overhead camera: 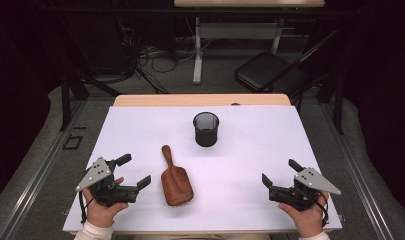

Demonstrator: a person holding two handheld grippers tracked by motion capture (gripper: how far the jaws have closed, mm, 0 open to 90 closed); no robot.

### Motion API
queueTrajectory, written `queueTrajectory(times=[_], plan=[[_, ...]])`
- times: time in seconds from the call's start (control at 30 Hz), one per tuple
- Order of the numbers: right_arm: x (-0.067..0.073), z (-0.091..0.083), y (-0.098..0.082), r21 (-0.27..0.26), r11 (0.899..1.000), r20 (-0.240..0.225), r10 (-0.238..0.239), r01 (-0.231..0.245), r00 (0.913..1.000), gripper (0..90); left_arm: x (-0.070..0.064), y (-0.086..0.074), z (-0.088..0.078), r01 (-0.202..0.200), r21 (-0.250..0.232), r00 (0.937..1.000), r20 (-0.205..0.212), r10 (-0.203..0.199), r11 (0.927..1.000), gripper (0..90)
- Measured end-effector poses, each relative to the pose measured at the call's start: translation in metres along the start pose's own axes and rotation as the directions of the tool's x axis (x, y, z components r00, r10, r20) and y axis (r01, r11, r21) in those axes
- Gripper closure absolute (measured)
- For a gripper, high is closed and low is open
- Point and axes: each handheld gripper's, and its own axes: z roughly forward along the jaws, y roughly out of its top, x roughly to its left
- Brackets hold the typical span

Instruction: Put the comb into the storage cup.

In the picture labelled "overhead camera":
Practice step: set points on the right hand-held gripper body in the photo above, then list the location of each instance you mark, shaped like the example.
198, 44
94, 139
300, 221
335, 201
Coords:
296, 196

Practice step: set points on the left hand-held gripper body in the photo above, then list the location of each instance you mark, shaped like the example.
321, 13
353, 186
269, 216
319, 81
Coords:
105, 191

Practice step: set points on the brown wooden scoop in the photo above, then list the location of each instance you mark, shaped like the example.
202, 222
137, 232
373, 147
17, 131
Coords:
175, 183

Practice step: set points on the black mesh cup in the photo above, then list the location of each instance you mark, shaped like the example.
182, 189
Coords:
206, 133

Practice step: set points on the person's left hand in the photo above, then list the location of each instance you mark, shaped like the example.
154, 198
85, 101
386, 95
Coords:
103, 215

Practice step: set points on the person's right hand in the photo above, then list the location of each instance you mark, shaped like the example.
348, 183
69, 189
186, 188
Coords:
306, 221

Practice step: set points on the white board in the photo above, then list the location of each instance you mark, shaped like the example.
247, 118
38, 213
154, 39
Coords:
223, 203

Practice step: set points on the black metal stand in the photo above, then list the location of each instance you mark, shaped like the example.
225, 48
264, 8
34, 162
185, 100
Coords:
66, 100

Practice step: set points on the light wooden table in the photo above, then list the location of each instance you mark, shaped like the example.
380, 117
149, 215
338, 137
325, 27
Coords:
190, 100

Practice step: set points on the black folding chair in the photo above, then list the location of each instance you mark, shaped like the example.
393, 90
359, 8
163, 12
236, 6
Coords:
266, 71

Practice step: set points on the white-legged desk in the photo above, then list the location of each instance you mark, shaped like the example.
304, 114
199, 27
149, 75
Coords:
243, 30

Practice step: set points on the black floor socket frame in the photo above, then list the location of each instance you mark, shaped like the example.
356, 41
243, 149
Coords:
72, 142

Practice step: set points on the metal floor rail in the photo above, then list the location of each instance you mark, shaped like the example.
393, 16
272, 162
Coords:
363, 186
36, 180

